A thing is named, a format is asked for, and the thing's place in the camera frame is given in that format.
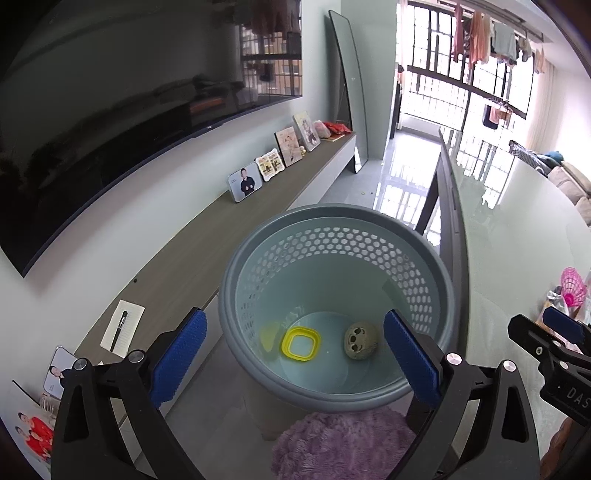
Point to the tall child photo frame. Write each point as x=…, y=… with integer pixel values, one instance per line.
x=307, y=131

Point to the black pen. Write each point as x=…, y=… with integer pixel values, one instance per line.
x=118, y=330

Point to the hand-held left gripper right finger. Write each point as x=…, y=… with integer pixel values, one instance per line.
x=411, y=360

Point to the crinkled foil wrapper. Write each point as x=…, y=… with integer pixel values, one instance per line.
x=554, y=302

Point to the teal cloth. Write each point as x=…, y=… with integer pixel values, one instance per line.
x=554, y=159

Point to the wooden television console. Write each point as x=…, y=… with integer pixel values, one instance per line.
x=184, y=258

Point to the square child photo frame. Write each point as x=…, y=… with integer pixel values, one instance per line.
x=288, y=146

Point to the purple fluffy cushion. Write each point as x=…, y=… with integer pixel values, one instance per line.
x=341, y=443

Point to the beige round ball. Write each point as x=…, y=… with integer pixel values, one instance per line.
x=361, y=340

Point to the black window grille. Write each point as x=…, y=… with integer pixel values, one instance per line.
x=429, y=74

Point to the brown ribbed object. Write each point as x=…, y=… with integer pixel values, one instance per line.
x=561, y=443

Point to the row of hanging clothes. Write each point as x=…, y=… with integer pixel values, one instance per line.
x=480, y=37

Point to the checked cloth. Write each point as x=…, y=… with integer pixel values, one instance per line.
x=524, y=154

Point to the clear glass jar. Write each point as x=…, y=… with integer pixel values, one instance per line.
x=48, y=405

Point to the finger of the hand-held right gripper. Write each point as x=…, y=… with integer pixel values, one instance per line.
x=528, y=334
x=561, y=323

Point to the red family photo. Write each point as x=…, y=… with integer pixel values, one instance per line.
x=34, y=436

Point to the rounded photo of person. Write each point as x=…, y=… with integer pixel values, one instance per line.
x=57, y=371

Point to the dark hanging garments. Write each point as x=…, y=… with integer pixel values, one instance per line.
x=494, y=116

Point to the grey perforated plastic bin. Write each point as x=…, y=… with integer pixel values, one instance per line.
x=323, y=258

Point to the scalloped edge photo frame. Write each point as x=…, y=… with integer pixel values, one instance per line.
x=269, y=166

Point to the red packets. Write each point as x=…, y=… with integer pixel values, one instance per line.
x=334, y=128

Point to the glass top dining table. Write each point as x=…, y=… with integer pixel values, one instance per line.
x=508, y=230

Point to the black wall television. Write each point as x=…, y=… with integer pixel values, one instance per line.
x=115, y=115

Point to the black framed standing mirror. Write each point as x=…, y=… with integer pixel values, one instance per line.
x=351, y=92

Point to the beige sofa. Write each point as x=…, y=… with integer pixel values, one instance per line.
x=572, y=184

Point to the pink mesh basket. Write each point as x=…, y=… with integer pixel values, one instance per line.
x=574, y=286

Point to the white notepad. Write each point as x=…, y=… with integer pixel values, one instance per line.
x=134, y=323

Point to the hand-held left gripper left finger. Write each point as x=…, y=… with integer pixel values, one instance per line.
x=180, y=360

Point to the photo of person in black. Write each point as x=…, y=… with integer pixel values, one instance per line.
x=245, y=182

